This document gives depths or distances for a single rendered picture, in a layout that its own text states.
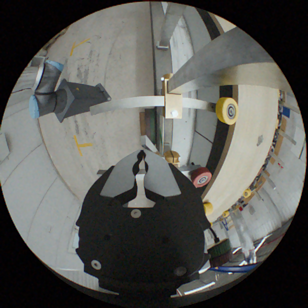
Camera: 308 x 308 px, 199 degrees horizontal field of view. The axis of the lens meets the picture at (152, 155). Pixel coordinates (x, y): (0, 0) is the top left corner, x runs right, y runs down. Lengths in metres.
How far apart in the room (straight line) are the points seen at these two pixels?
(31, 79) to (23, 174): 2.21
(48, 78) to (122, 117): 0.93
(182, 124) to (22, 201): 2.96
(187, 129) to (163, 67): 0.36
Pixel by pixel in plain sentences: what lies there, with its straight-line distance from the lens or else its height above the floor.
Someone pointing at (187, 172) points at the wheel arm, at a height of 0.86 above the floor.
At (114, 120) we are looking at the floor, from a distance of 1.18.
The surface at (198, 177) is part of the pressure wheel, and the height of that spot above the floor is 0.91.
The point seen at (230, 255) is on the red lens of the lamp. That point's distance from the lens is 0.22.
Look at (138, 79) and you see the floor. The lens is 1.15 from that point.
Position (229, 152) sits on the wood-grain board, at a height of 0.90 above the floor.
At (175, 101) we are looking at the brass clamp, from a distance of 0.26.
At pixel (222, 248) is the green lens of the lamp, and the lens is 0.21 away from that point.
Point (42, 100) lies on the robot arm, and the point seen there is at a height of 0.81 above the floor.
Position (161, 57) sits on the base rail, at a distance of 0.47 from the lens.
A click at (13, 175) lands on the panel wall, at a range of 2.61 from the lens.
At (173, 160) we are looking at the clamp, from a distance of 0.29.
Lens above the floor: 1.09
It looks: 58 degrees down
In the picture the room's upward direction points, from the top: 175 degrees clockwise
